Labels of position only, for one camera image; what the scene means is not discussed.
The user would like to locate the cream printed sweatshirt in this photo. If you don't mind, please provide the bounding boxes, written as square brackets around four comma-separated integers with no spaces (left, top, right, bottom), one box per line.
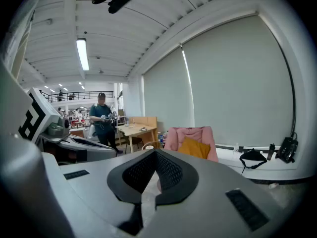
[7,0,35,82]

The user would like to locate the narrow grey roller blind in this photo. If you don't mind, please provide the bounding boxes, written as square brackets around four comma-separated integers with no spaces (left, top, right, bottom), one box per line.
[143,47,196,131]

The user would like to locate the dark chair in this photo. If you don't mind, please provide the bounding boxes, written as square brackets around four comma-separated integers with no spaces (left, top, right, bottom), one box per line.
[124,135,144,154]

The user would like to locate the black drinking bottle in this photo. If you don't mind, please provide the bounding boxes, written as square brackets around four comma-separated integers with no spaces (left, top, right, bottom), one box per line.
[266,143,276,161]

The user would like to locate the light wooden table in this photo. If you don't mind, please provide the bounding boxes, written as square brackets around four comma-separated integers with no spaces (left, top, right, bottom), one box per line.
[115,124,158,153]

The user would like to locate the wooden partition board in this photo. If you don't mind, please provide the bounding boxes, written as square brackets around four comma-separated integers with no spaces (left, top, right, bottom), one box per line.
[128,116,158,129]

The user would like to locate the mustard yellow cloth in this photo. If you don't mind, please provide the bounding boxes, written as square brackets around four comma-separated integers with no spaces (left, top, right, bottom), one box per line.
[178,135,211,160]

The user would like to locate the white window sill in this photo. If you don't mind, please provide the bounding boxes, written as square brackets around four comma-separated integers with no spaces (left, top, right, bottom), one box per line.
[214,146,299,181]

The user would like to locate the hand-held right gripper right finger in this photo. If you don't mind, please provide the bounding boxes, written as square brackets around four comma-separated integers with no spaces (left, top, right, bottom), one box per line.
[146,149,290,238]

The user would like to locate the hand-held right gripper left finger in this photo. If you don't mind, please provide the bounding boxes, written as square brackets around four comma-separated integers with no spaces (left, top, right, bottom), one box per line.
[42,149,157,238]

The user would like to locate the black balcony railing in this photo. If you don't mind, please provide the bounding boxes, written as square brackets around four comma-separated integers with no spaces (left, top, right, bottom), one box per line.
[41,90,114,103]

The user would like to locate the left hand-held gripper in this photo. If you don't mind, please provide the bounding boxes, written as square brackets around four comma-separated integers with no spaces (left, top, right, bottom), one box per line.
[18,87,117,164]

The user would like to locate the black waist bag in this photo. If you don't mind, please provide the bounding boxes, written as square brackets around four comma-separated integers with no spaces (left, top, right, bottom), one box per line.
[239,148,268,176]

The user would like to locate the wide grey roller blind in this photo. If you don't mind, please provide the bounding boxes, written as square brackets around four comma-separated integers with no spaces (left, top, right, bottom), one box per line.
[182,15,295,149]

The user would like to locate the long ceiling light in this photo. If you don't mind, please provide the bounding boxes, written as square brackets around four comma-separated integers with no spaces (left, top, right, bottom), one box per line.
[76,38,90,71]

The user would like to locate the pink padded jacket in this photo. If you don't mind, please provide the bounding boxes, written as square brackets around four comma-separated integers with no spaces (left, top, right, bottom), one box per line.
[164,126,219,163]

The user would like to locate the black boxy bag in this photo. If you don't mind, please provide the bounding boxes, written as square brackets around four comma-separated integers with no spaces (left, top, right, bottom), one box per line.
[275,132,299,164]

